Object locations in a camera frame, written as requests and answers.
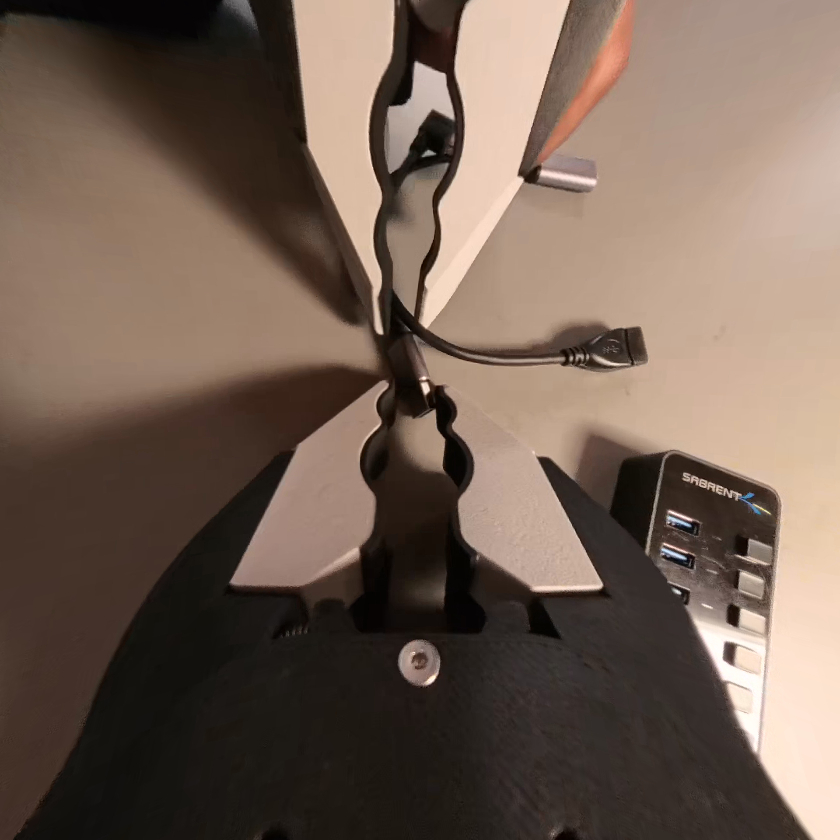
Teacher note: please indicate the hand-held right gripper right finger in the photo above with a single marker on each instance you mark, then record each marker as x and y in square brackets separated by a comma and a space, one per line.
[525, 525]

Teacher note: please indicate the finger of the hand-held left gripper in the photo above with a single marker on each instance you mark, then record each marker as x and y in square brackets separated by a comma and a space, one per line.
[341, 98]
[499, 98]

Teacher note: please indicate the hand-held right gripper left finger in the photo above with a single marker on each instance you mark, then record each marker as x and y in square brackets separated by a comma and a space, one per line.
[308, 525]

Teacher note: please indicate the black silver USB hub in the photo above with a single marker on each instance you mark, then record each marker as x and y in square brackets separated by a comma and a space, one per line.
[715, 558]

